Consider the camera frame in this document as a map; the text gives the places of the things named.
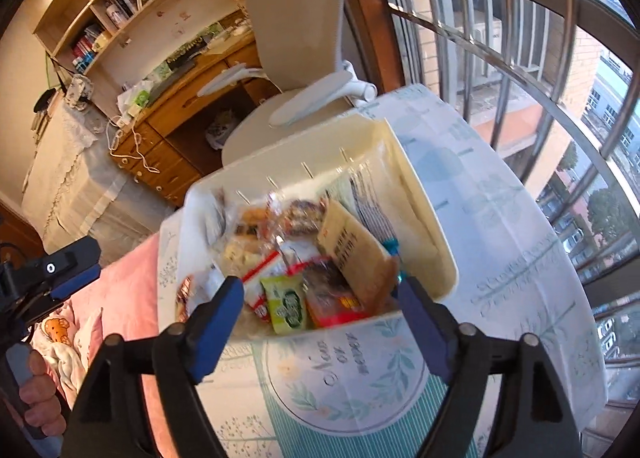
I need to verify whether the tree print tablecloth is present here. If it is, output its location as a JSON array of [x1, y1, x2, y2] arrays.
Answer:
[[157, 83, 608, 458]]

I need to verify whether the waste bin with white liner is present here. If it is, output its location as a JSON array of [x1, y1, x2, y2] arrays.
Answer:
[[205, 110, 240, 151]]

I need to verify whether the grey office chair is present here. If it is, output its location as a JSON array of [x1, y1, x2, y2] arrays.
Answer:
[[197, 0, 378, 166]]

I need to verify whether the small red candy packet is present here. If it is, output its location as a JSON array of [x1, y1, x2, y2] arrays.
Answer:
[[300, 260, 366, 329]]

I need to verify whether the row of colourful books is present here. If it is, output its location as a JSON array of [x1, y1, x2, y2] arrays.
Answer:
[[70, 23, 113, 74]]

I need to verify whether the person's left hand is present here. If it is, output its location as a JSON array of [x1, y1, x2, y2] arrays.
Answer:
[[19, 350, 68, 439]]

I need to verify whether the white plastic bag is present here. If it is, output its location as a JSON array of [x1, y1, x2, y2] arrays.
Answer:
[[117, 80, 153, 116]]

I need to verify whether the dark wooden cabinet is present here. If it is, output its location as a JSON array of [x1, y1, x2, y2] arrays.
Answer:
[[0, 198, 46, 264]]

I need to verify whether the small green snack packet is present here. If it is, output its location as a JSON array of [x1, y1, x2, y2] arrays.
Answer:
[[260, 274, 313, 336]]

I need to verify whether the clear red striped packet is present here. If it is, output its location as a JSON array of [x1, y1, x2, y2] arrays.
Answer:
[[242, 250, 286, 324]]

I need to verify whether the white plastic bin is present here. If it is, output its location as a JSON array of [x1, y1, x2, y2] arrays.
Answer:
[[159, 110, 460, 339]]

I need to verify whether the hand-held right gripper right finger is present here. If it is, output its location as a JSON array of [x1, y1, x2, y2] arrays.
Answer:
[[397, 275, 582, 458]]

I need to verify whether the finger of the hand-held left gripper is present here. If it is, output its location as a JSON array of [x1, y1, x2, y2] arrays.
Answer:
[[10, 236, 102, 298], [49, 264, 102, 303]]

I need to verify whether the metal window grille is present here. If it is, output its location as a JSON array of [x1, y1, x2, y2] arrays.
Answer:
[[350, 0, 640, 439]]

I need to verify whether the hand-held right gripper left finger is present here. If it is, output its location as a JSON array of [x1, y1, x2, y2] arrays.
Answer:
[[59, 275, 246, 458]]

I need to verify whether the pink blanket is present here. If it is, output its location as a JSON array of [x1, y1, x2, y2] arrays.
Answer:
[[30, 233, 181, 458]]

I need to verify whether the yellow pastry tray packet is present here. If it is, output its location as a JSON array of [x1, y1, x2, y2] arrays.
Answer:
[[225, 205, 273, 259]]

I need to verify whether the beige brown snack packet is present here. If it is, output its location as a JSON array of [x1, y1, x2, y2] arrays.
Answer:
[[316, 198, 401, 314]]

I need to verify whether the wooden bookshelf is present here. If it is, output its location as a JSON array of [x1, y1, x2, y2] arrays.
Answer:
[[32, 0, 261, 121]]

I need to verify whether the dark brown snack packet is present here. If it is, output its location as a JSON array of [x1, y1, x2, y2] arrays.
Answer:
[[285, 198, 328, 236]]

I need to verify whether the white cartoon bear pillow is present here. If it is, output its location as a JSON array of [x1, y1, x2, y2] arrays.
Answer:
[[32, 308, 103, 399]]

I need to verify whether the white lace cloth cover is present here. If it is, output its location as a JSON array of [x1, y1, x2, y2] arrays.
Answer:
[[20, 98, 173, 259]]

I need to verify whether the wooden desk with drawers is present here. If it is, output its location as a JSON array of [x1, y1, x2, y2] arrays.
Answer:
[[109, 13, 281, 209]]

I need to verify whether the white cable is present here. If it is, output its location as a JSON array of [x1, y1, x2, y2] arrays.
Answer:
[[107, 118, 161, 181]]

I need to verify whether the large clear white packet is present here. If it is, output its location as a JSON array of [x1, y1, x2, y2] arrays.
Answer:
[[325, 163, 401, 249]]

